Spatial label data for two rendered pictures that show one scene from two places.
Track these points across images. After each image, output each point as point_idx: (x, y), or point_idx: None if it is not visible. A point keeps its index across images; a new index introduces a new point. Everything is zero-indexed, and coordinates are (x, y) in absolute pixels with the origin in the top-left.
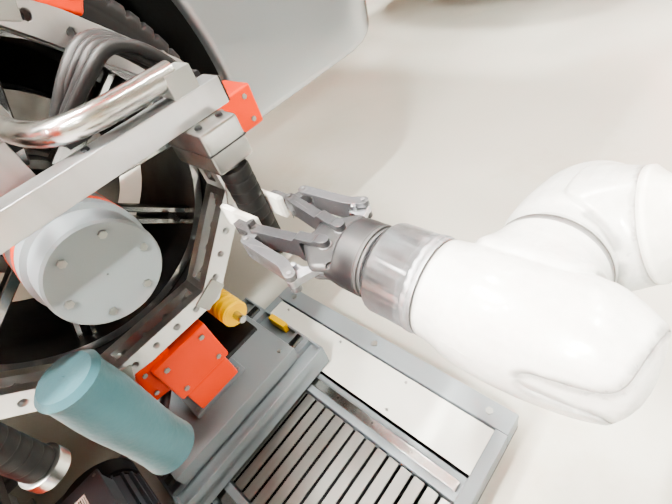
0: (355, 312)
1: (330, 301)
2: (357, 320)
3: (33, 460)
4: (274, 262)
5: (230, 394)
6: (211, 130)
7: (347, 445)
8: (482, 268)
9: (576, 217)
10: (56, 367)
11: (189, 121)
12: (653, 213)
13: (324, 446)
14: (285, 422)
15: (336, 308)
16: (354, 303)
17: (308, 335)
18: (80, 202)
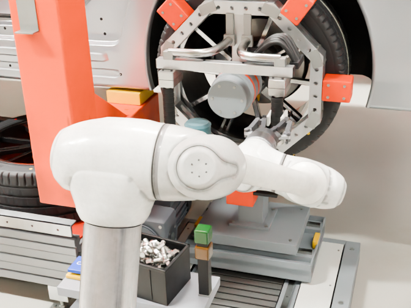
0: (370, 296)
1: (370, 278)
2: (363, 299)
3: (170, 122)
4: (249, 125)
5: (249, 231)
6: (273, 80)
7: None
8: (251, 142)
9: (287, 159)
10: (199, 118)
11: (274, 74)
12: (293, 167)
13: (252, 303)
14: (256, 280)
15: (366, 284)
16: (378, 293)
17: (324, 267)
18: (241, 76)
